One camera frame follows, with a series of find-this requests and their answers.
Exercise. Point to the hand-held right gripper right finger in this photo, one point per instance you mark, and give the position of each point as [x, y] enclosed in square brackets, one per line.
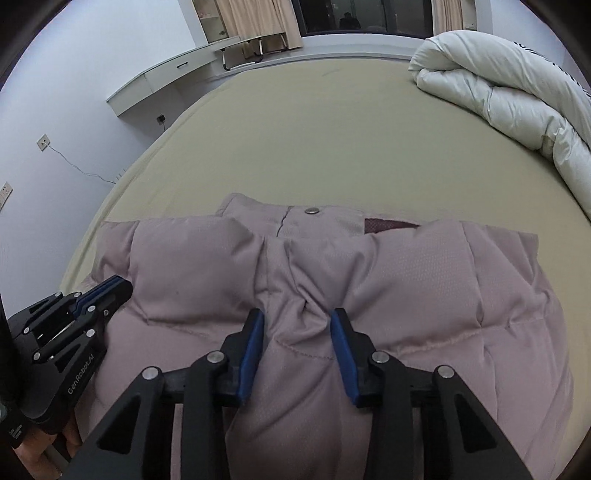
[344, 355]

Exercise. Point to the white bookshelf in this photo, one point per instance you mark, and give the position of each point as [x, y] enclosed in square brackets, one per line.
[207, 21]

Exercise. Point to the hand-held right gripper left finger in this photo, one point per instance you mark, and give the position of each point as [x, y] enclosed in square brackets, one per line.
[251, 350]

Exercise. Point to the beige curtain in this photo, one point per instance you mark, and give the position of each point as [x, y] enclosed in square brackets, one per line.
[258, 23]
[452, 16]

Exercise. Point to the dark window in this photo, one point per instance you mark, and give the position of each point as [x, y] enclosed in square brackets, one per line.
[364, 14]

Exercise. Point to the bed with olive sheet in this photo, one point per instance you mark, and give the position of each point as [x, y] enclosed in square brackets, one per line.
[323, 138]

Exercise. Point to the white duvet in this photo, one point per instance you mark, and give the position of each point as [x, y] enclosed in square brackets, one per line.
[498, 83]

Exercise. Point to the white wall socket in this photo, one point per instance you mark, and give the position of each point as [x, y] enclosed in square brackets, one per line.
[44, 142]

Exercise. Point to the white wall-mounted desk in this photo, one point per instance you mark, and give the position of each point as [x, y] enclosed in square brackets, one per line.
[157, 78]

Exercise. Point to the zebra print pillow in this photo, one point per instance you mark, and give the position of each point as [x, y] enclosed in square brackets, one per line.
[570, 69]

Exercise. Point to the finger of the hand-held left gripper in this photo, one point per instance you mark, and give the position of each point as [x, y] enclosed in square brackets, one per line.
[99, 287]
[111, 295]

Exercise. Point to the person's left hand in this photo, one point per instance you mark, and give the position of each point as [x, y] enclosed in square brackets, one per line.
[71, 436]

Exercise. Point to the mauve hooded puffer coat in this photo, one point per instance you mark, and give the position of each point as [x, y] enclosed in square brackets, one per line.
[415, 295]

